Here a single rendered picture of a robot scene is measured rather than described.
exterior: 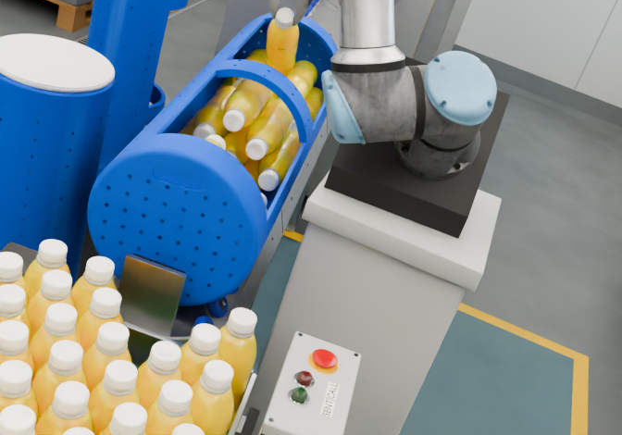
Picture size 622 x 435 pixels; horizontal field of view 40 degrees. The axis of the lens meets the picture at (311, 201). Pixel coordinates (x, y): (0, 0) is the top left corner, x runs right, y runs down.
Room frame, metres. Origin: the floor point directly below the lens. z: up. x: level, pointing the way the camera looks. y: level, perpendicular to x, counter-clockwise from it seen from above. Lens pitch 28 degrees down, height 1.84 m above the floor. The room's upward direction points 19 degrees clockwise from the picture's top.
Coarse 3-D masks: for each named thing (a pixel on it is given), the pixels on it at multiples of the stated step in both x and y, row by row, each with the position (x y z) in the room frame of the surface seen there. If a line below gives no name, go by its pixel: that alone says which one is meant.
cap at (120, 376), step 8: (120, 360) 0.82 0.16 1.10; (112, 368) 0.80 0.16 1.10; (120, 368) 0.80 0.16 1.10; (128, 368) 0.81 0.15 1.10; (136, 368) 0.81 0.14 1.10; (112, 376) 0.79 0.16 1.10; (120, 376) 0.79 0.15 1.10; (128, 376) 0.80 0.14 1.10; (136, 376) 0.80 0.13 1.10; (112, 384) 0.78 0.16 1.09; (120, 384) 0.78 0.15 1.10; (128, 384) 0.79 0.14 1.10
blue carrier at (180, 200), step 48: (240, 48) 1.73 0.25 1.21; (336, 48) 2.00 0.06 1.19; (192, 96) 1.40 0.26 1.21; (288, 96) 1.55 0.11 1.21; (144, 144) 1.17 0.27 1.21; (192, 144) 1.18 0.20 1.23; (96, 192) 1.15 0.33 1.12; (144, 192) 1.15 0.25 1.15; (192, 192) 1.15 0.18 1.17; (240, 192) 1.15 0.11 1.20; (288, 192) 1.39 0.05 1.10; (96, 240) 1.15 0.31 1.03; (144, 240) 1.15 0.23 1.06; (192, 240) 1.15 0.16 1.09; (240, 240) 1.14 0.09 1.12; (192, 288) 1.14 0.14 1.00
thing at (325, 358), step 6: (312, 354) 0.94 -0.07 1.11; (318, 354) 0.95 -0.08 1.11; (324, 354) 0.95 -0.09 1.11; (330, 354) 0.95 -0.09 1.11; (318, 360) 0.93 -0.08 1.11; (324, 360) 0.94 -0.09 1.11; (330, 360) 0.94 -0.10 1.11; (336, 360) 0.95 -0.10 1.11; (324, 366) 0.93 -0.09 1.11; (330, 366) 0.93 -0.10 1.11
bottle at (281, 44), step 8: (272, 24) 1.79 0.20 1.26; (272, 32) 1.79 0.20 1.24; (280, 32) 1.78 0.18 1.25; (288, 32) 1.79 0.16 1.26; (296, 32) 1.81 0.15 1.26; (272, 40) 1.80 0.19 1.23; (280, 40) 1.79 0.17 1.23; (288, 40) 1.79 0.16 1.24; (296, 40) 1.82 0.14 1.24; (272, 48) 1.81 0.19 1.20; (280, 48) 1.80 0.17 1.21; (288, 48) 1.81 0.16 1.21; (296, 48) 1.85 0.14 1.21; (272, 56) 1.84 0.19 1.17; (280, 56) 1.83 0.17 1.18; (288, 56) 1.84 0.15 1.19; (272, 64) 1.86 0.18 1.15; (280, 64) 1.85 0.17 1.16; (288, 64) 1.86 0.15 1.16; (280, 72) 1.87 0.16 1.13
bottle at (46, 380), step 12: (48, 360) 0.80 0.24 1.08; (48, 372) 0.79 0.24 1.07; (60, 372) 0.79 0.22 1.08; (72, 372) 0.79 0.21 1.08; (84, 372) 0.82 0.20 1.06; (36, 384) 0.78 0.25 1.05; (48, 384) 0.78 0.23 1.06; (84, 384) 0.81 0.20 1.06; (36, 396) 0.78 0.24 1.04; (48, 396) 0.77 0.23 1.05
